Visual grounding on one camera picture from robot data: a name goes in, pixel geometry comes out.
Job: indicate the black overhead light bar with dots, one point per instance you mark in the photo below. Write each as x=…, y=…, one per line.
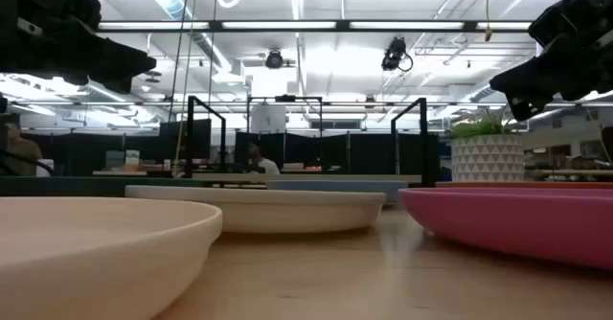
x=215, y=25

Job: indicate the blue plate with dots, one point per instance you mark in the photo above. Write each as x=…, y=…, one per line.
x=345, y=186

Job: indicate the cream plate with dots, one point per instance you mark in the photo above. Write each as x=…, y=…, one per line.
x=268, y=212

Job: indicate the black frame wooden shelf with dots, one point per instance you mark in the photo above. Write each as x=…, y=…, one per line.
x=423, y=143

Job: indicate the round black ceiling lamp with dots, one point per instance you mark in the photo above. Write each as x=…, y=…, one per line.
x=274, y=59

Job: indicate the peach plate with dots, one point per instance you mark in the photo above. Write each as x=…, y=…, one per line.
x=86, y=258

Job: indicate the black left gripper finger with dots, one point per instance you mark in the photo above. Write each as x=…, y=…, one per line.
x=125, y=61
x=107, y=86

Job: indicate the white triangle pattern planter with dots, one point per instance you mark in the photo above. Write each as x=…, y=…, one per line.
x=487, y=159

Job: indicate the pink plate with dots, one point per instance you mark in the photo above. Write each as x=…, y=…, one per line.
x=517, y=224

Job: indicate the green plant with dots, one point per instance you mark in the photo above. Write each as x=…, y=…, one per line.
x=476, y=127

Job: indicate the person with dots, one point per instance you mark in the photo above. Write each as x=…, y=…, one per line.
x=19, y=150
x=263, y=164

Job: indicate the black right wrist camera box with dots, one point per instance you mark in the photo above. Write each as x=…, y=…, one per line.
x=570, y=13

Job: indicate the black monitor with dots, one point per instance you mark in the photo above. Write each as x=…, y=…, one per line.
x=201, y=138

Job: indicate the black overhead camera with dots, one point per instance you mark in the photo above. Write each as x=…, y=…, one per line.
x=395, y=52

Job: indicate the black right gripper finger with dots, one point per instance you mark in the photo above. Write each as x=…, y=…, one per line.
x=529, y=105
x=536, y=78

